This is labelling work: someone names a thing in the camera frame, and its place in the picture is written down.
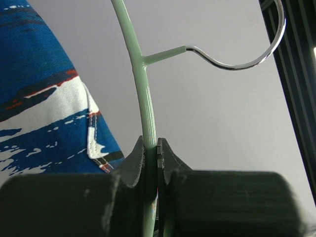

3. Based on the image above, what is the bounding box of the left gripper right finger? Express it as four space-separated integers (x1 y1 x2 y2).
157 138 308 237

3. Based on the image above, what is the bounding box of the mint green hanger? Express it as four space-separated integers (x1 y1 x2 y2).
112 0 286 237

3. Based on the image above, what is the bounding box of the blue patterned garment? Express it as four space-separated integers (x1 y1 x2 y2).
0 0 124 178

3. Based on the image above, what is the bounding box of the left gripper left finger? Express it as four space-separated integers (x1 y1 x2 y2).
0 138 145 237

